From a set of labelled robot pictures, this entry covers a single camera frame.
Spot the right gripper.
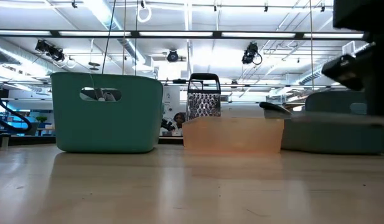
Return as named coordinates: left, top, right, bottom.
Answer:
left=364, top=32, right=384, bottom=116

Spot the dark blue plastic bin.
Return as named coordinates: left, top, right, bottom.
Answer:
left=280, top=90, right=384, bottom=156

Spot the orange translucent tray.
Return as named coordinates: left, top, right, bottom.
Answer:
left=181, top=116, right=285, bottom=154

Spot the metal box grater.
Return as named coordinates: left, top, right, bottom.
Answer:
left=185, top=73, right=223, bottom=122

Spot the person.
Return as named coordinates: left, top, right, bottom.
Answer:
left=171, top=111, right=187, bottom=137

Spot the black ceiling light bar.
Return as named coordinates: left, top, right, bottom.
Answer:
left=0, top=29, right=365, bottom=40

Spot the teal green plastic bin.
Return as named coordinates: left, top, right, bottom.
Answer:
left=50, top=72, right=164, bottom=154

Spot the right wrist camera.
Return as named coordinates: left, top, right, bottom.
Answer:
left=321, top=54, right=366, bottom=91

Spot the hanging camera with cable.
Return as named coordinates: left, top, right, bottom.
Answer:
left=241, top=42, right=263, bottom=65

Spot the small hanging ceiling camera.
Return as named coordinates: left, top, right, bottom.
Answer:
left=166, top=49, right=180, bottom=63

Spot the white hanging ring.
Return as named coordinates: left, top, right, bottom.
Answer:
left=137, top=5, right=152, bottom=24

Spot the black hanging cable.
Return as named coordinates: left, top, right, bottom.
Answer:
left=100, top=0, right=117, bottom=75

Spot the hanging ceiling camera pair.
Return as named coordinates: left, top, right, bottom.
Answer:
left=35, top=39, right=65, bottom=62

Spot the black curved hose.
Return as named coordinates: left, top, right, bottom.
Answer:
left=0, top=81, right=33, bottom=134

